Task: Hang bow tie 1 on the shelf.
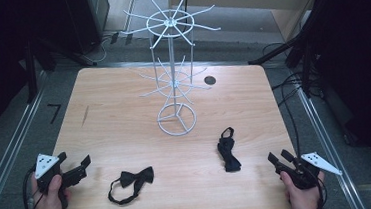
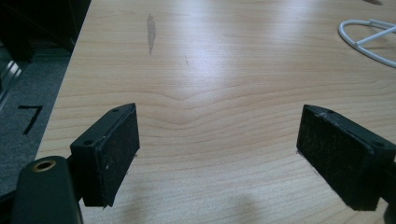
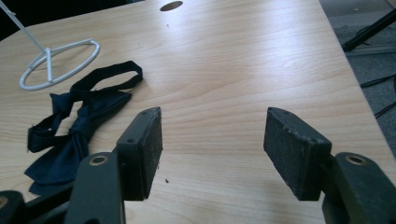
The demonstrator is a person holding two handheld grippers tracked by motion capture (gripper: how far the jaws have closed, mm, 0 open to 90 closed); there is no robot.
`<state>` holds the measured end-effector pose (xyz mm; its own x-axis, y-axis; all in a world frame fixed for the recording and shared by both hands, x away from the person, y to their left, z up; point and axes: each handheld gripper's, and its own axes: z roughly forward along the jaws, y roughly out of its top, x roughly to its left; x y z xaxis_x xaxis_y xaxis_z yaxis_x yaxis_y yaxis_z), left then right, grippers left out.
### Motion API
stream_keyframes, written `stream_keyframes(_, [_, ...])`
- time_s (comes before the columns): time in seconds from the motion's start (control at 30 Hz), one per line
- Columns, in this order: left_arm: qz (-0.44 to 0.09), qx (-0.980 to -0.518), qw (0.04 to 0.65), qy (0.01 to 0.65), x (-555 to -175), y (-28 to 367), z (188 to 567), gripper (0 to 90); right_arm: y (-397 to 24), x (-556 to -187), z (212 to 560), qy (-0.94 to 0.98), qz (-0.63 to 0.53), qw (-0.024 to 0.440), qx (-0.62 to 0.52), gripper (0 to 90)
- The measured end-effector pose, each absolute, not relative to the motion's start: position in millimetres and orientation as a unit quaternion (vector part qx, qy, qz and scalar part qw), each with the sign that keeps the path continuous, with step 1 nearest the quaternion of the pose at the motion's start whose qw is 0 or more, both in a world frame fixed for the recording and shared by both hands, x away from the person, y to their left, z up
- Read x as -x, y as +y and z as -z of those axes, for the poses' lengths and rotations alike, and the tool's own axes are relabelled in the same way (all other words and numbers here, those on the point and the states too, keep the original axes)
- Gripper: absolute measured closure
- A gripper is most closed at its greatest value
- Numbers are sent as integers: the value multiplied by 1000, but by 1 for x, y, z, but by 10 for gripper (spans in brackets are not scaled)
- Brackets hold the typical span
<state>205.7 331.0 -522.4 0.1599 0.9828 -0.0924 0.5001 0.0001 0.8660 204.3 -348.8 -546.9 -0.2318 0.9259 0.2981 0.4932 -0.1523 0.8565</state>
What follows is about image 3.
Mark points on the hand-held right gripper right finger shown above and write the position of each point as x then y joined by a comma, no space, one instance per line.
295,155

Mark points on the dark navy bow tie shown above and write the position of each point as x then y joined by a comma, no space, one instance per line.
77,133

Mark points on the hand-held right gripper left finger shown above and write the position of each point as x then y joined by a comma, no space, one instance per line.
140,155

